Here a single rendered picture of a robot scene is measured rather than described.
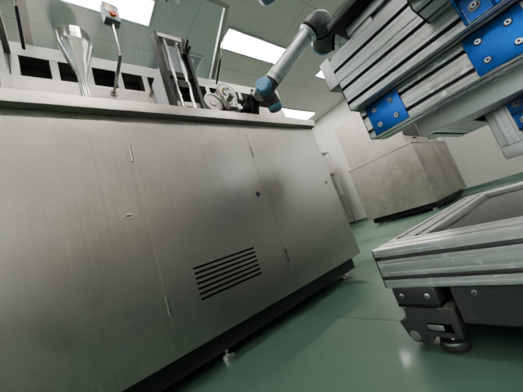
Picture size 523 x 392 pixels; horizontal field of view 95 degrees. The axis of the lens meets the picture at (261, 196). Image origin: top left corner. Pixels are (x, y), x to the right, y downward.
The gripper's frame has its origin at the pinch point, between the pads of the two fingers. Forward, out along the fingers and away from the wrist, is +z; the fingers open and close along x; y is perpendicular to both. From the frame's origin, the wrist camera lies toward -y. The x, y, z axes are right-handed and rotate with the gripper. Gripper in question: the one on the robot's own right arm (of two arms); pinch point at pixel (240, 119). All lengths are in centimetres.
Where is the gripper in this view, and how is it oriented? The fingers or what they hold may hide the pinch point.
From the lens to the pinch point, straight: 161.0
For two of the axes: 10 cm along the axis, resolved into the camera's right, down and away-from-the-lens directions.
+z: -5.7, 3.3, 7.5
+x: -7.6, 1.4, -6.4
